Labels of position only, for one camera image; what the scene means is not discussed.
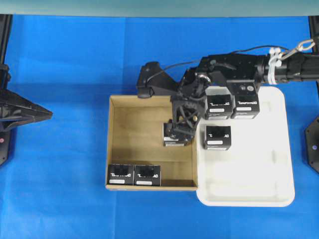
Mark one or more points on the black Dynamixel box gripped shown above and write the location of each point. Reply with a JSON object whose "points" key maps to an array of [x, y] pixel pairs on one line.
{"points": [[169, 142]]}

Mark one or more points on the black Dynamixel box far left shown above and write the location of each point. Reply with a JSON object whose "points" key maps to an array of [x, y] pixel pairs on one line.
{"points": [[120, 174]]}

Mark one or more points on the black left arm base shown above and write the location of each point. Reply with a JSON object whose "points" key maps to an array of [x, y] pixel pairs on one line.
{"points": [[4, 146]]}

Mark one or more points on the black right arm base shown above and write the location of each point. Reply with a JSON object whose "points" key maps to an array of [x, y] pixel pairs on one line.
{"points": [[312, 145]]}

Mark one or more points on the black right frame post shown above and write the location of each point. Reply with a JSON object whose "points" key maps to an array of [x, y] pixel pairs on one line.
{"points": [[314, 31]]}

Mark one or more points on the black dynamixel box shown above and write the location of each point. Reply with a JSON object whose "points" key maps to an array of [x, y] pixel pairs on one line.
{"points": [[120, 174], [147, 175]]}

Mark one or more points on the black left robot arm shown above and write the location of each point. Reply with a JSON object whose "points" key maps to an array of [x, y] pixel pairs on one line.
{"points": [[16, 110]]}

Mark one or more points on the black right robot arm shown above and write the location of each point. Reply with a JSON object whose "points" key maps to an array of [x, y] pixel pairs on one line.
{"points": [[241, 74]]}

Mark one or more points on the open brown cardboard box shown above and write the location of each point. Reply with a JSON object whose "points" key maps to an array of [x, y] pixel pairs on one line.
{"points": [[135, 136]]}

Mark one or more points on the black left frame post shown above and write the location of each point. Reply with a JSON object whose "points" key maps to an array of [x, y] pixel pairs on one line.
{"points": [[5, 29]]}

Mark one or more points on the black box tray top-right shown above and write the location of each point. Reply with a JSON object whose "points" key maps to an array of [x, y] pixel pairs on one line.
{"points": [[245, 107]]}

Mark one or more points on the blue table cloth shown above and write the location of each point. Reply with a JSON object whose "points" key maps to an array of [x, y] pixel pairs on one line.
{"points": [[52, 187]]}

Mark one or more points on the white plastic tray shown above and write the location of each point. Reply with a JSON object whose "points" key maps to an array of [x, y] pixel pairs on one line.
{"points": [[256, 171]]}

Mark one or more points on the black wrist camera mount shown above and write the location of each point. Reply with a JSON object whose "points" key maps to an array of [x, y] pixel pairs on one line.
{"points": [[154, 81]]}

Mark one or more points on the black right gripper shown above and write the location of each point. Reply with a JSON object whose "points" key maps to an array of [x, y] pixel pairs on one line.
{"points": [[188, 107]]}

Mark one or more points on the black box tray middle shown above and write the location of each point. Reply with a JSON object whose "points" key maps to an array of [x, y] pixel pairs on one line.
{"points": [[217, 137]]}

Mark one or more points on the black frame post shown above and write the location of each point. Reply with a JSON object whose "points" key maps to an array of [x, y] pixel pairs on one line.
{"points": [[5, 29], [314, 31]]}

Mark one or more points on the black box tray top-left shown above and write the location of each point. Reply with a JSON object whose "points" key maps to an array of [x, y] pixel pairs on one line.
{"points": [[218, 104]]}

